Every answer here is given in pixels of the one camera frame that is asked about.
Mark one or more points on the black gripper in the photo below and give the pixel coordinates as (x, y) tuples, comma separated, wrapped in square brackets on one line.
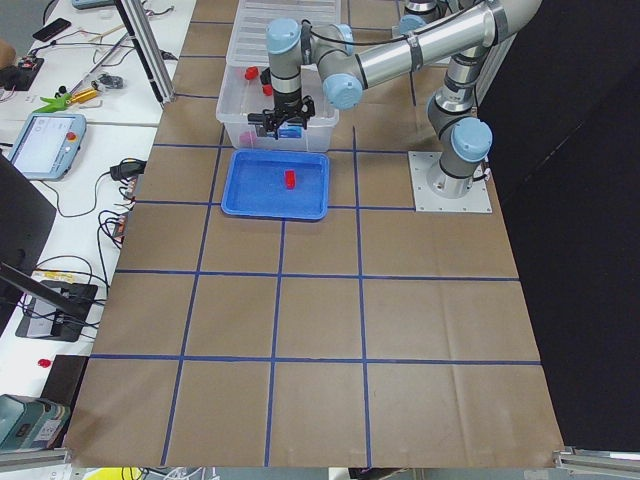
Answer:
[(286, 100)]

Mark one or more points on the clear plastic box lid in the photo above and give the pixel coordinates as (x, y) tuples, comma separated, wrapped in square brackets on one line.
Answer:
[(261, 24)]

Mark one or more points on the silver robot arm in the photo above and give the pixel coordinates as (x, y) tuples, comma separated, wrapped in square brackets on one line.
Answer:
[(348, 68)]

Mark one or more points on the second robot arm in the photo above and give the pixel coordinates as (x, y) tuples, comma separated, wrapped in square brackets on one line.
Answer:
[(419, 13)]

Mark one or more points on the green device box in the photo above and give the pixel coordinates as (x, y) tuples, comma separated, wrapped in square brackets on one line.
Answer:
[(29, 423)]

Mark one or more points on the blue plastic tray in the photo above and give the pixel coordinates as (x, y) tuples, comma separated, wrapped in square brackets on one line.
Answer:
[(255, 185)]

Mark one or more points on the black power adapter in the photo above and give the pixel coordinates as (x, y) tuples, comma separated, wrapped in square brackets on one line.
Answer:
[(127, 168)]

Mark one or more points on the green yellow hand tool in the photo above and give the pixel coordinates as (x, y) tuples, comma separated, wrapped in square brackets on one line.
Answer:
[(62, 101)]

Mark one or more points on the teach pendant tablet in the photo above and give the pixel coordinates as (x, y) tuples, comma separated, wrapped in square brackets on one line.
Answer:
[(47, 145)]

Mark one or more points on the black smartphone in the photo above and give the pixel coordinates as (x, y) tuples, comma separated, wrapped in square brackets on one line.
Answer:
[(51, 29)]

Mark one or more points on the black monitor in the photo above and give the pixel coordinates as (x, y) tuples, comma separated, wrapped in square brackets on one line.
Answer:
[(27, 217)]

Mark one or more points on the black monitor stand base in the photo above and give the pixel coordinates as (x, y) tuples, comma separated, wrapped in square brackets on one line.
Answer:
[(42, 320)]

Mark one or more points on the aluminium frame post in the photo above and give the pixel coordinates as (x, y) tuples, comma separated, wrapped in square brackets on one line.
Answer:
[(138, 27)]

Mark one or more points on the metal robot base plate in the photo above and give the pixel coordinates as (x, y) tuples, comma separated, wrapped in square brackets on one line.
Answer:
[(436, 192)]

